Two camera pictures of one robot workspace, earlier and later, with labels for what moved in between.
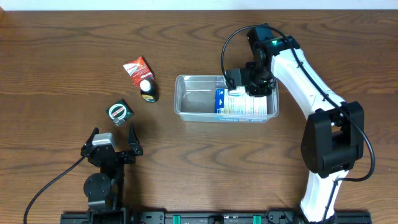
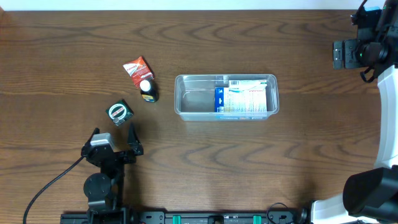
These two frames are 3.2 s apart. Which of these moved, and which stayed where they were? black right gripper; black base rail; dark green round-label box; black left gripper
Moved: black right gripper
Stayed: dark green round-label box; black left gripper; black base rail
